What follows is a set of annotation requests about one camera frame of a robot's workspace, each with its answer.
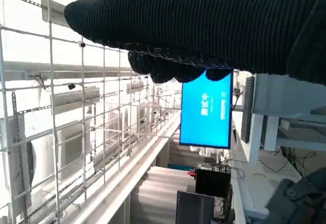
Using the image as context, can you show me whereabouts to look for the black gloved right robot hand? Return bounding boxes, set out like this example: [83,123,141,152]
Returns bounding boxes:
[63,0,326,86]

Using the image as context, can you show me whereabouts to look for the blue monitor screen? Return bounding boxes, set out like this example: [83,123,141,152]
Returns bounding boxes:
[179,71,234,150]

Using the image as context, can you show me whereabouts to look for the black thin monitor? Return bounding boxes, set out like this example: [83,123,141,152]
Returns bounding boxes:
[241,76,256,144]

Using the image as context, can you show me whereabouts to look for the dark grey monitor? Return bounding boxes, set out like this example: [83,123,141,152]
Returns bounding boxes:
[175,190,215,224]

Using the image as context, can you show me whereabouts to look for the white metal frame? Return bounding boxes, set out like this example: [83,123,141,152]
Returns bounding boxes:
[248,73,326,164]

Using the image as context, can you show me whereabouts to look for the white wire mesh grid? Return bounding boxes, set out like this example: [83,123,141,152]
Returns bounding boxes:
[0,0,184,224]

